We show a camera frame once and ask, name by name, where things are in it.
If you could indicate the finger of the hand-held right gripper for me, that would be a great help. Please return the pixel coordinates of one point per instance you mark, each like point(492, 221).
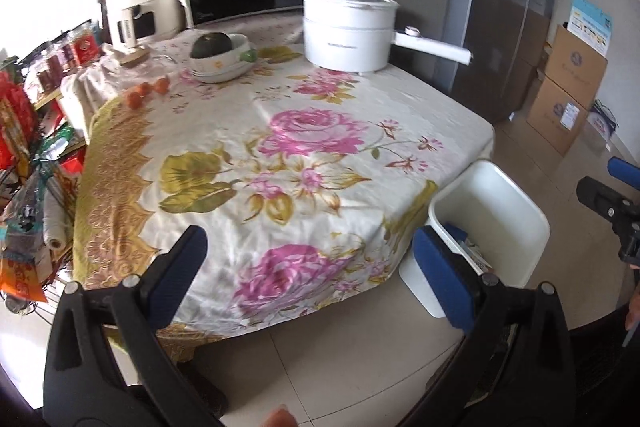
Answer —
point(600, 199)
point(625, 169)

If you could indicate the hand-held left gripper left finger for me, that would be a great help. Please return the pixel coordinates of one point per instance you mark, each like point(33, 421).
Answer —
point(187, 257)

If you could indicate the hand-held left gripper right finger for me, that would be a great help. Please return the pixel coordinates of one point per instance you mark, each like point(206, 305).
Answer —
point(442, 272)

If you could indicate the white trash bin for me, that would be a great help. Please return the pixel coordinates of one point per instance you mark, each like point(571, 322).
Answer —
point(505, 212)

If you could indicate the person's right hand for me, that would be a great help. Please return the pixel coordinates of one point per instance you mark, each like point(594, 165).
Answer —
point(634, 309)

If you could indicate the person's left hand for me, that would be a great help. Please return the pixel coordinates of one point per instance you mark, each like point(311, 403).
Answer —
point(280, 418)

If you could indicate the blue and white bag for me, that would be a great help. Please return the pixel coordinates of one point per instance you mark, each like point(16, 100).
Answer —
point(602, 122)

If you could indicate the person's dark clothing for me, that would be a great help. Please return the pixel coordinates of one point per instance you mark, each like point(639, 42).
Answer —
point(595, 357)

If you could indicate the dark table leg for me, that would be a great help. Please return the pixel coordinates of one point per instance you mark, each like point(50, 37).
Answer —
point(212, 382)

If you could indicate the white thread spool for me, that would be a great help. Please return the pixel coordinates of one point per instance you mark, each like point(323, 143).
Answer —
point(56, 222)

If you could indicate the pink rose tablecloth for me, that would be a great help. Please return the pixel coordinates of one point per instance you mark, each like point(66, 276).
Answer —
point(300, 167)

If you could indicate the small orange fruit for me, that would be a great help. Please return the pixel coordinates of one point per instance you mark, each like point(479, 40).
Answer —
point(132, 100)
point(145, 89)
point(161, 85)

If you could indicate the orange snack packet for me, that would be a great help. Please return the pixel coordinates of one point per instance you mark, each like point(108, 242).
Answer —
point(17, 279)

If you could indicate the green snack packet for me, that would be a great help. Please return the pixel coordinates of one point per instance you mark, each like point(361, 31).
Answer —
point(59, 142)

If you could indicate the glass jar with cork lid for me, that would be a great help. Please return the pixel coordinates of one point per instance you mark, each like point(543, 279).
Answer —
point(145, 72)

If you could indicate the white bowl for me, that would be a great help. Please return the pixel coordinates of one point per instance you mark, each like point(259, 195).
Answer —
point(220, 69)

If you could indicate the grey refrigerator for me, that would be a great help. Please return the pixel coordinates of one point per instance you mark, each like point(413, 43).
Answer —
point(500, 7)

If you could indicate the green pumpkin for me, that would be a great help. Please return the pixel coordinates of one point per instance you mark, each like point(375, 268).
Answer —
point(211, 45)

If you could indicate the red snack packets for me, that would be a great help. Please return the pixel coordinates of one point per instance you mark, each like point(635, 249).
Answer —
point(15, 122)

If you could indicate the glass jar of dried goods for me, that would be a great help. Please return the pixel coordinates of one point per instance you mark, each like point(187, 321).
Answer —
point(57, 64)

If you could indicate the red label glass jar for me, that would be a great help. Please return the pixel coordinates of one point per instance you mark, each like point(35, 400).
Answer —
point(85, 47)

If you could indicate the small-flower print cloth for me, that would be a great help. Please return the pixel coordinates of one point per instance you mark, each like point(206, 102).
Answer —
point(270, 27)

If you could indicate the white electric pot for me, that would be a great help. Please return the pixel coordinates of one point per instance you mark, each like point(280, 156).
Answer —
point(350, 32)

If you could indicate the blue wall leaflet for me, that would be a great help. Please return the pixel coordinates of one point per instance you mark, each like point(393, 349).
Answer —
point(590, 24)

